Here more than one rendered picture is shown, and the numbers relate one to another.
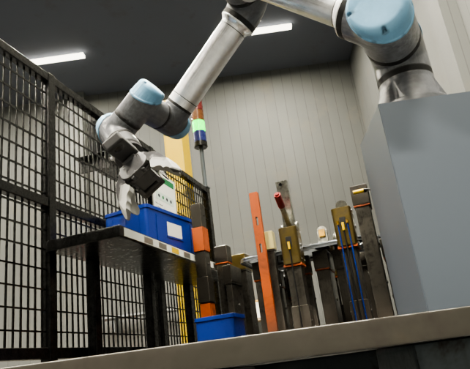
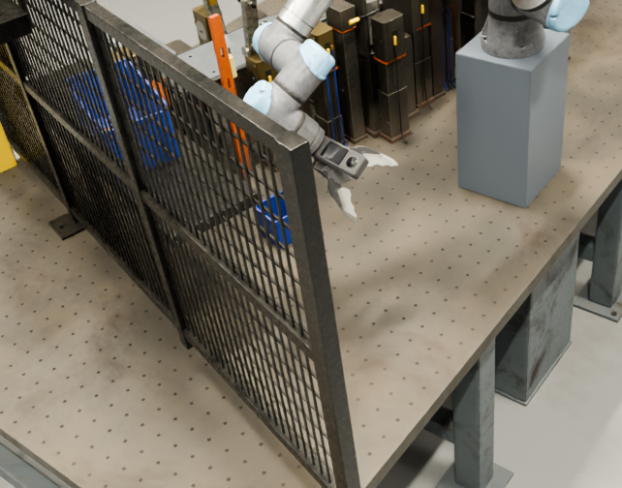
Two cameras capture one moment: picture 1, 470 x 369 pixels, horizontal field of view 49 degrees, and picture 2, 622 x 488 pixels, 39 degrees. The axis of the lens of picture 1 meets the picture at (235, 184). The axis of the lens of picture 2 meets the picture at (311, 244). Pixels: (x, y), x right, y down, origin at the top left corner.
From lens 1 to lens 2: 2.03 m
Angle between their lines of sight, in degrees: 73
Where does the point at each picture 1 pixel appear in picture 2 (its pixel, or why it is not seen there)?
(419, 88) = (540, 37)
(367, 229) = (351, 53)
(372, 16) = (568, 19)
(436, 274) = (531, 182)
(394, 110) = (536, 74)
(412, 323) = (563, 245)
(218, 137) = not seen: outside the picture
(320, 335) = (538, 276)
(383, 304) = (357, 120)
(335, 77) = not seen: outside the picture
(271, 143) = not seen: outside the picture
